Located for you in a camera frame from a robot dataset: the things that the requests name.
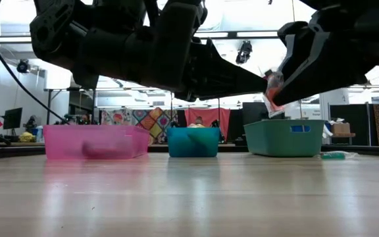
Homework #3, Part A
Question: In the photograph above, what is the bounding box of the black partition panel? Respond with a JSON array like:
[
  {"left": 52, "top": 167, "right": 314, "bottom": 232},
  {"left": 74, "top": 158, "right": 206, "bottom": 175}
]
[{"left": 329, "top": 104, "right": 371, "bottom": 145}]

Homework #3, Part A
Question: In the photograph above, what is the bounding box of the green plastic bin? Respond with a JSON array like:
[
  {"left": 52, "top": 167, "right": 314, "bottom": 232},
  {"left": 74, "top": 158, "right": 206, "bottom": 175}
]
[{"left": 243, "top": 119, "right": 325, "bottom": 157}]

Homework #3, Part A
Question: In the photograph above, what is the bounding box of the orange hanging cloth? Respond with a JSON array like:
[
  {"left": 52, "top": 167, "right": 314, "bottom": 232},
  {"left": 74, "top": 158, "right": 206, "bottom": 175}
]
[{"left": 185, "top": 107, "right": 232, "bottom": 129}]

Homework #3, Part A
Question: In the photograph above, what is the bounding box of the blue plastic bin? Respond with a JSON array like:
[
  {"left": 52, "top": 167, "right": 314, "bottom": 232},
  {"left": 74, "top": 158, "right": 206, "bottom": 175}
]
[{"left": 166, "top": 127, "right": 221, "bottom": 158}]

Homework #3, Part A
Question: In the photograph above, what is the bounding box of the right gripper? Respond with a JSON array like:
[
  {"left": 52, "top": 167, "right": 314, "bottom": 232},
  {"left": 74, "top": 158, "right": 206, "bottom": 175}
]
[{"left": 271, "top": 0, "right": 379, "bottom": 107}]

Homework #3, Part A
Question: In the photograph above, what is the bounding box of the cardboard box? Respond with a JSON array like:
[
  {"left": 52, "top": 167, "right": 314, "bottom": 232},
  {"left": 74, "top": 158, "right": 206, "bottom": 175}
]
[{"left": 330, "top": 122, "right": 351, "bottom": 135}]

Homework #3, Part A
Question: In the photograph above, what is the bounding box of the yellow object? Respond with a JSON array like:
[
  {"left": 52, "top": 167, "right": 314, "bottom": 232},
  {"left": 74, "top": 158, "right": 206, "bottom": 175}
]
[{"left": 18, "top": 131, "right": 36, "bottom": 143}]

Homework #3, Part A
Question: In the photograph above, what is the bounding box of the brown Snickers bar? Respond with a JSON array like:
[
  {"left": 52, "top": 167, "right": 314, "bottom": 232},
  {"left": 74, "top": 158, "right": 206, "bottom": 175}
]
[{"left": 80, "top": 140, "right": 130, "bottom": 158}]

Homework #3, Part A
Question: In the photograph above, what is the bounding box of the black metal rack frame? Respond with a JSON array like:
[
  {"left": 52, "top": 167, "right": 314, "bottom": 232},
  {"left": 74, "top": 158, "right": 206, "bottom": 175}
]
[{"left": 45, "top": 87, "right": 95, "bottom": 126}]

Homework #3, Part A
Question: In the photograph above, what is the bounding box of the colourful patchwork quilt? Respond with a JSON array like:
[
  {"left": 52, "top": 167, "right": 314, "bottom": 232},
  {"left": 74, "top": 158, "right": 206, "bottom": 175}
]
[{"left": 100, "top": 107, "right": 179, "bottom": 134}]

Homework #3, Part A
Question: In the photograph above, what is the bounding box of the large black screen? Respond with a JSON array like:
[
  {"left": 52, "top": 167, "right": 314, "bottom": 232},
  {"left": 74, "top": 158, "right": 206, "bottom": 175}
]
[{"left": 241, "top": 101, "right": 286, "bottom": 121}]

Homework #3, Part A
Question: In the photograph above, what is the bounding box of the thin black cable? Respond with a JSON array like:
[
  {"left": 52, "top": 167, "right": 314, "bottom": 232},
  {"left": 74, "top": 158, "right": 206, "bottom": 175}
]
[{"left": 0, "top": 32, "right": 69, "bottom": 124}]

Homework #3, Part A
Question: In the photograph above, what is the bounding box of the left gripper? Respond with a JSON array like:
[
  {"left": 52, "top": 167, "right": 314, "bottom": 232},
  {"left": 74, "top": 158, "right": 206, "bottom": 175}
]
[{"left": 149, "top": 0, "right": 268, "bottom": 100}]

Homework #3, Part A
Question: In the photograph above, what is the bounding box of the black hanging camera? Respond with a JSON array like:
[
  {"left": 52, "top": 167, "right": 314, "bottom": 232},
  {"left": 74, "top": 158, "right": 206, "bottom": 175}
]
[
  {"left": 235, "top": 41, "right": 253, "bottom": 66},
  {"left": 16, "top": 59, "right": 31, "bottom": 74}
]

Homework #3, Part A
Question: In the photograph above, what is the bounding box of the pink plastic bin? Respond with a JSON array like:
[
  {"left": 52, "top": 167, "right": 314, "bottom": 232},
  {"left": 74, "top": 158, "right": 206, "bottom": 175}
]
[{"left": 43, "top": 124, "right": 151, "bottom": 161}]

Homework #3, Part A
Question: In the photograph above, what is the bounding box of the black aluminium frame rail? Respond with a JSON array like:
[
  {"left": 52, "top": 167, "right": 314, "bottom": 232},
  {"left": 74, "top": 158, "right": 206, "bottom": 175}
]
[{"left": 0, "top": 144, "right": 379, "bottom": 159}]

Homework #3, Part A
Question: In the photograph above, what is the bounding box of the small black monitor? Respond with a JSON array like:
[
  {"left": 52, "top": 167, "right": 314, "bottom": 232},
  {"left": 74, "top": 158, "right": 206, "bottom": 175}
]
[{"left": 2, "top": 107, "right": 23, "bottom": 130}]

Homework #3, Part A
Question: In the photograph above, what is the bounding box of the clear wrapped teal candy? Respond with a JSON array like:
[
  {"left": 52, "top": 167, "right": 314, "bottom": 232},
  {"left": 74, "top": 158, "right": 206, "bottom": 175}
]
[{"left": 319, "top": 150, "right": 359, "bottom": 161}]

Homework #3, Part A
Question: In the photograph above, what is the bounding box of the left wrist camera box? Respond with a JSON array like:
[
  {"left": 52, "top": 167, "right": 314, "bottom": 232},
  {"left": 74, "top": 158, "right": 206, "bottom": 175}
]
[{"left": 174, "top": 89, "right": 199, "bottom": 103}]

